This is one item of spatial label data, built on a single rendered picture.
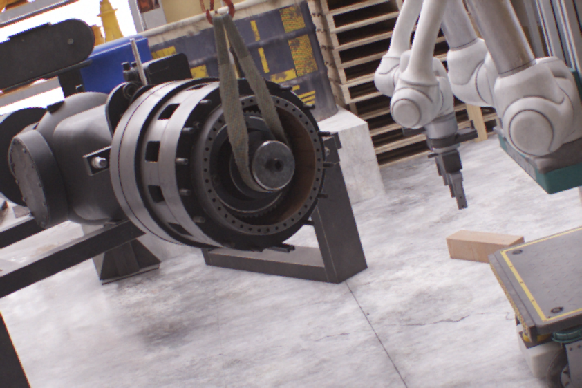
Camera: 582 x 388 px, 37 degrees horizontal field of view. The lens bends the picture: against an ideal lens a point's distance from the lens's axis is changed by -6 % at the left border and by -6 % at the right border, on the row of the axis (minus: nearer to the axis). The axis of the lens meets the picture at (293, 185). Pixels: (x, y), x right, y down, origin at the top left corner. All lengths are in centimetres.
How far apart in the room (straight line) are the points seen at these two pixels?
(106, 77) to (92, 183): 190
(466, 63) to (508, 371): 99
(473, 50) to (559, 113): 86
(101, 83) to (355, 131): 153
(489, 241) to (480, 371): 100
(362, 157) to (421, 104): 324
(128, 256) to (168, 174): 267
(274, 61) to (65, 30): 145
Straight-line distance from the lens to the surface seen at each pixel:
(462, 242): 399
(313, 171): 278
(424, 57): 224
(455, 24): 292
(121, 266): 532
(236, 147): 262
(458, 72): 294
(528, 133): 209
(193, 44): 583
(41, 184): 381
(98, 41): 1137
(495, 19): 213
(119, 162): 297
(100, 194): 355
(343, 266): 415
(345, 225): 415
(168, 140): 268
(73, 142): 363
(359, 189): 546
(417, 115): 220
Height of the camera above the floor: 133
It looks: 12 degrees down
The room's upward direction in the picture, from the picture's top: 16 degrees counter-clockwise
